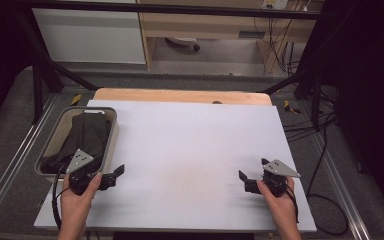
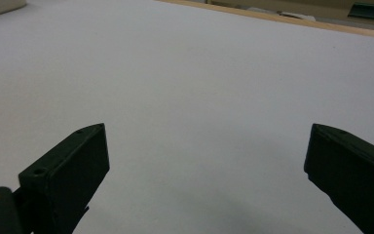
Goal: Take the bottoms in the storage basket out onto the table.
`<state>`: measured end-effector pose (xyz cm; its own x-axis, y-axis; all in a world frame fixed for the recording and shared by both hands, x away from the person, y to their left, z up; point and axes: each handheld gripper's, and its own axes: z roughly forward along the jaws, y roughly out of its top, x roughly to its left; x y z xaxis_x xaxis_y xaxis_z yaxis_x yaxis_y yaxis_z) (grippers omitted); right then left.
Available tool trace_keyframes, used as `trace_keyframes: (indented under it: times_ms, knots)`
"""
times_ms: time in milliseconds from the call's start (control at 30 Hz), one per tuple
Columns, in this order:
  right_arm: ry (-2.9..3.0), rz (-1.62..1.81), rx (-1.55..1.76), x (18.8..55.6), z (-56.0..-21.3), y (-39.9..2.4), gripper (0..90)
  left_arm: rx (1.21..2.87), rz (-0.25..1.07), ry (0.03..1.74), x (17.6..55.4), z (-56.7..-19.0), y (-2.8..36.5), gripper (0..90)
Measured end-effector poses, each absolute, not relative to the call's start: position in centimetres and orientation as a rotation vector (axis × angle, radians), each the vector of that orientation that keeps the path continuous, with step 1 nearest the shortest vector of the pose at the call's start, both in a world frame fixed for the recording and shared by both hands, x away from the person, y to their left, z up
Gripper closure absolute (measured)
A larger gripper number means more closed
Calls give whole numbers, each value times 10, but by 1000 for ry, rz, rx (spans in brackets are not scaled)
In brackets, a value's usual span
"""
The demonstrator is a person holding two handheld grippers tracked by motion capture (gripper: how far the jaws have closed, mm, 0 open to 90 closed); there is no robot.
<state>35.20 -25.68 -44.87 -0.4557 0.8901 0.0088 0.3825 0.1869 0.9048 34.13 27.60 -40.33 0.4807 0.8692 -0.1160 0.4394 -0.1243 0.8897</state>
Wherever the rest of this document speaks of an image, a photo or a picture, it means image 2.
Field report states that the wooden table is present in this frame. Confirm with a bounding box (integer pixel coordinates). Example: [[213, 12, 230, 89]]
[[155, 0, 374, 42]]

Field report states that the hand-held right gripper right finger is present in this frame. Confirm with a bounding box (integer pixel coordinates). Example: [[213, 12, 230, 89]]
[[303, 123, 374, 234]]

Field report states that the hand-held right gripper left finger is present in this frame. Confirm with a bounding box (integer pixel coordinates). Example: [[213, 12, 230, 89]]
[[13, 122, 111, 234]]

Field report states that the white chair base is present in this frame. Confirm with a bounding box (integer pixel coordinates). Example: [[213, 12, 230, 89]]
[[276, 11, 317, 22]]

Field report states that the white table sheet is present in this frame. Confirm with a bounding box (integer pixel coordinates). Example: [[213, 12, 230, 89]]
[[0, 0, 374, 234]]

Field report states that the black metal stand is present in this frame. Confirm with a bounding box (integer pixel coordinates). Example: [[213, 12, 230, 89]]
[[348, 2, 374, 23]]

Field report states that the wooden desk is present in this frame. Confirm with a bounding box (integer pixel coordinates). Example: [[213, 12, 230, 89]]
[[207, 0, 374, 21]]

